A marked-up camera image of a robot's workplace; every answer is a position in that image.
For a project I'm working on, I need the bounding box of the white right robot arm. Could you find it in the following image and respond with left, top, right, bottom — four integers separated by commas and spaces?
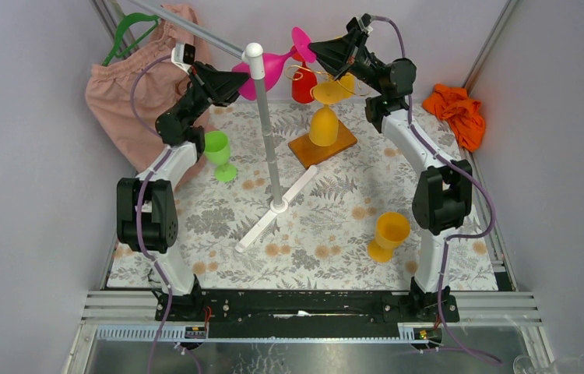
309, 14, 473, 321

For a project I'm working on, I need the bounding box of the white clothes stand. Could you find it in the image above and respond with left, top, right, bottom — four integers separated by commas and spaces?
134, 1, 318, 252

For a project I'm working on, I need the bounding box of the pink cloth garment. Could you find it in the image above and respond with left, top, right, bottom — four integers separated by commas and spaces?
85, 20, 212, 172

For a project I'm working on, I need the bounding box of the yellow wine glass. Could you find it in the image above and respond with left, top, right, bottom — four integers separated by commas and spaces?
367, 212, 411, 263
308, 80, 342, 146
334, 72, 355, 100

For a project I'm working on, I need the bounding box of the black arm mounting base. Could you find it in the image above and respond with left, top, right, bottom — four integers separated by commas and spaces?
154, 285, 460, 339

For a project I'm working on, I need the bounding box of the green wine glass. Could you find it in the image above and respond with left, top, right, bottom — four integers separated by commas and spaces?
204, 131, 237, 182

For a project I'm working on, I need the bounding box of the orange crumpled cloth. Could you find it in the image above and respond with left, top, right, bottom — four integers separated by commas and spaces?
422, 83, 486, 152

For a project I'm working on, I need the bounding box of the yellow wine glass front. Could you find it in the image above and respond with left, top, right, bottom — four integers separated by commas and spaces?
308, 80, 342, 146

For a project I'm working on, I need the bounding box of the pink wine glass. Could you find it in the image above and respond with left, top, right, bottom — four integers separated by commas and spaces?
232, 26, 317, 101

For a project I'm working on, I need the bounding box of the red wine glass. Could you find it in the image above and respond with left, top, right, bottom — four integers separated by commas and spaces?
291, 48, 318, 104

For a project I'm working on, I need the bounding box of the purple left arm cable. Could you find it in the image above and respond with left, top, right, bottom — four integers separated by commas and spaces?
129, 54, 206, 374

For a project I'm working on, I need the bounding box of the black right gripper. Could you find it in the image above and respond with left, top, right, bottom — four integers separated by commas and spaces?
304, 30, 383, 97

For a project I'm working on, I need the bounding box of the green clothes hanger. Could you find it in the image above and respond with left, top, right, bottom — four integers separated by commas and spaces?
102, 12, 160, 67

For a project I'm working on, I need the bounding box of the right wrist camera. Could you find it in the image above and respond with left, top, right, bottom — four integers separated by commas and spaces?
346, 13, 372, 35

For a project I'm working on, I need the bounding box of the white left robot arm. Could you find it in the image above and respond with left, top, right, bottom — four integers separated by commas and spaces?
117, 62, 250, 320

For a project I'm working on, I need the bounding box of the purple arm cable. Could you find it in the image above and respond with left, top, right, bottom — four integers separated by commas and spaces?
371, 15, 505, 368
129, 54, 206, 374

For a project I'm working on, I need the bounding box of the wooden rack base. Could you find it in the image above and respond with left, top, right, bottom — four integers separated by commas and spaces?
288, 122, 357, 169

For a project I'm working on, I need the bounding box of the aluminium front frame rail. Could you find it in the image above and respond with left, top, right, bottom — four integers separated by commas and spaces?
63, 291, 554, 373

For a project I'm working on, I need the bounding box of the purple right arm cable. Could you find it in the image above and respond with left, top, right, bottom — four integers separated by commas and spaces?
371, 15, 505, 368

